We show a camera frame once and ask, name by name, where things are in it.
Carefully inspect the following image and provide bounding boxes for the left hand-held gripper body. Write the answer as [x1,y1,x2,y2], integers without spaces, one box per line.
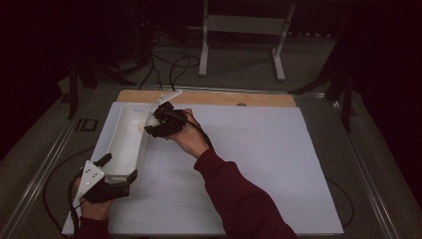
[77,159,130,204]

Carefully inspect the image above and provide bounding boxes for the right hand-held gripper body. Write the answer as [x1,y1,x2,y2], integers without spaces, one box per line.
[149,90,189,139]

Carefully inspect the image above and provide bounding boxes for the white plastic bin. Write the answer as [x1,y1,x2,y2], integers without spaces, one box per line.
[99,103,153,186]

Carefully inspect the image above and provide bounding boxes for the person's left hand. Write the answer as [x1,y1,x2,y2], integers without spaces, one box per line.
[72,177,114,221]

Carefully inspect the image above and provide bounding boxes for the person's right hand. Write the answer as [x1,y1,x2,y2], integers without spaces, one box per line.
[166,108,211,160]

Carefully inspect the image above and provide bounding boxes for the black stand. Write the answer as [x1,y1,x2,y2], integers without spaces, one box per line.
[67,54,137,120]
[287,18,358,133]

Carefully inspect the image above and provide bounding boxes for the white board sheet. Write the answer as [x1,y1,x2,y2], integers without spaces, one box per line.
[61,101,345,238]

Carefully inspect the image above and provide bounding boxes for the white metal stand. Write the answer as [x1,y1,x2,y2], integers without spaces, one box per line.
[186,0,298,83]

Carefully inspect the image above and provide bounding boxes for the left hand-held gripper cable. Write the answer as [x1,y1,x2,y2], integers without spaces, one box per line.
[42,145,96,239]

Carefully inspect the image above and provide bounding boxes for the black floor cables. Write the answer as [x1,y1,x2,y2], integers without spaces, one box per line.
[136,31,202,93]

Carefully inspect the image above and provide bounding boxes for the metal floor frame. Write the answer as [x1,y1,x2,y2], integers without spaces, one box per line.
[0,83,401,239]

